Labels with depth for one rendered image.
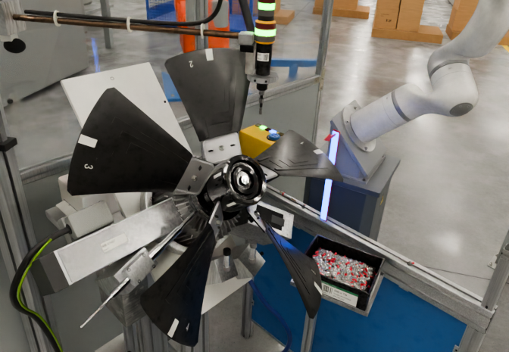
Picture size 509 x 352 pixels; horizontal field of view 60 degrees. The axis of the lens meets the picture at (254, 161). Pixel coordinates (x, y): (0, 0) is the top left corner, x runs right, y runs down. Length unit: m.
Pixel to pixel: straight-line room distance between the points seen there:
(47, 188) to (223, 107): 0.77
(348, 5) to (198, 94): 9.19
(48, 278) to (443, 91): 1.16
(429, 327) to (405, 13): 7.35
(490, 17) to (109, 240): 1.08
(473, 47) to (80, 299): 1.65
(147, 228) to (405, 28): 7.79
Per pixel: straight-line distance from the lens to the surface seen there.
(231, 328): 2.27
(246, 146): 1.57
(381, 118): 1.56
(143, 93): 1.27
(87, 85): 1.22
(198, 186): 1.01
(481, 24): 1.35
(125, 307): 1.43
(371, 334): 1.67
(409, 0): 8.47
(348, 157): 1.58
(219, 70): 1.11
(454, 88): 1.45
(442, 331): 1.50
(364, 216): 1.66
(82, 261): 0.97
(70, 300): 1.94
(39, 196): 1.63
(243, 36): 0.96
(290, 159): 1.16
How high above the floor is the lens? 1.73
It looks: 29 degrees down
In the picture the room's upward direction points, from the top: 3 degrees clockwise
